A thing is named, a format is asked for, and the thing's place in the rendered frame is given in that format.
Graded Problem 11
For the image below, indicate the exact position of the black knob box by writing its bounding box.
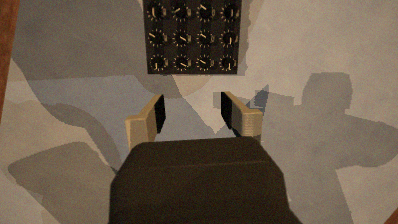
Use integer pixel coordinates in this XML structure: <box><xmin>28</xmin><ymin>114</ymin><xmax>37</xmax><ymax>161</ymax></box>
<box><xmin>143</xmin><ymin>0</ymin><xmax>242</xmax><ymax>75</ymax></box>

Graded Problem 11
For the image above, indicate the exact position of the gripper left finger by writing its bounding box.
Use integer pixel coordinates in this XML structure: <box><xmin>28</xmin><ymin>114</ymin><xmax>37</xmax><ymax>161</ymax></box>
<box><xmin>124</xmin><ymin>95</ymin><xmax>166</xmax><ymax>152</ymax></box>

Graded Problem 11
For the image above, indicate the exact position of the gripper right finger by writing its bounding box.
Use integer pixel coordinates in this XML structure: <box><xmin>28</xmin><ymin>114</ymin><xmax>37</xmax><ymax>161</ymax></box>
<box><xmin>221</xmin><ymin>91</ymin><xmax>263</xmax><ymax>144</ymax></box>

